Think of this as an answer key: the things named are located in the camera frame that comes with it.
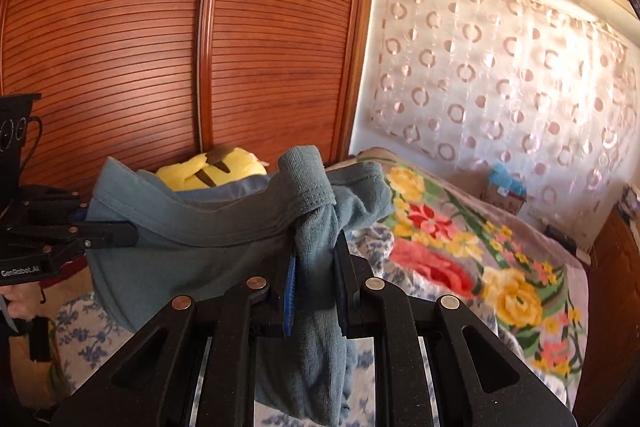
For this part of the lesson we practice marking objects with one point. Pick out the colourful floral blanket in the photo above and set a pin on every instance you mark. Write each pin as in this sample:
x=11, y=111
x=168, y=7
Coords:
x=450, y=247

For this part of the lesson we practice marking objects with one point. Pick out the blue floral cushion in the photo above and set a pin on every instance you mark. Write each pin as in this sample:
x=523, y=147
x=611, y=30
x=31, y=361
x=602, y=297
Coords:
x=85, y=342

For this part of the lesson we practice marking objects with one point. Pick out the blue-grey t-shirt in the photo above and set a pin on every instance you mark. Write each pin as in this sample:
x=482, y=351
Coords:
x=210, y=227

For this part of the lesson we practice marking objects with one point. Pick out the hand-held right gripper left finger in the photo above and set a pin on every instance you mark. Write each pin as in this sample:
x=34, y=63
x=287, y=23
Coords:
x=289, y=302

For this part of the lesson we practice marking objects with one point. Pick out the cardboard box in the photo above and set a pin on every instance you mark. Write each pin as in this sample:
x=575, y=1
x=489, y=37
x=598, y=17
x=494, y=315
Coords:
x=502, y=199

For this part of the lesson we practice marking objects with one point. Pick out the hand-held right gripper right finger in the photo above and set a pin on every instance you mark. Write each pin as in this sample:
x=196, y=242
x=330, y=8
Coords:
x=345, y=287

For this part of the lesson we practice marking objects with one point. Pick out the wooden slatted wardrobe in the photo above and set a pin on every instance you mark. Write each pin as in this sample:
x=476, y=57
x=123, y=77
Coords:
x=125, y=32

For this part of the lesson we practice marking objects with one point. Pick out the wooden cabinet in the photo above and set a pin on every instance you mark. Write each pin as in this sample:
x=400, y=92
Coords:
x=615, y=287

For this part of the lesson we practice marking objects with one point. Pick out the person's left hand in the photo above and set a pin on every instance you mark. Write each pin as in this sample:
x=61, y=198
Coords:
x=22, y=302

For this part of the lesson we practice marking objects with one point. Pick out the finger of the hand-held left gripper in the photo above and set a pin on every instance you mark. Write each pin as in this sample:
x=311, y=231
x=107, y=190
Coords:
x=60, y=202
x=110, y=236

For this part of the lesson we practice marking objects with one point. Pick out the yellow plush toy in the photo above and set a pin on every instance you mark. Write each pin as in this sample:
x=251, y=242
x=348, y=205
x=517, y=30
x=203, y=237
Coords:
x=230, y=167

